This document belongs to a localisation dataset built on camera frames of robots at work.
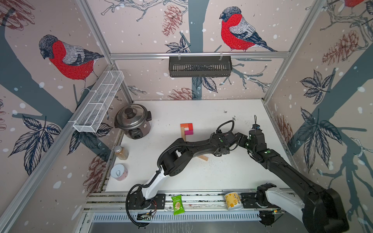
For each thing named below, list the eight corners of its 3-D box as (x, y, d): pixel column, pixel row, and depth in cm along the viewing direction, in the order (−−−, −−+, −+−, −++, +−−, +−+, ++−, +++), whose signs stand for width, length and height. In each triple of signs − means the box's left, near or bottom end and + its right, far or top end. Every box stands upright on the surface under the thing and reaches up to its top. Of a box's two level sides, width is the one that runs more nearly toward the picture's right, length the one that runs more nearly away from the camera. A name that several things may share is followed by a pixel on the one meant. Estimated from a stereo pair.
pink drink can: (112, 180, 83) (107, 177, 78) (116, 167, 87) (112, 164, 83) (126, 180, 83) (122, 177, 78) (129, 167, 87) (126, 164, 83)
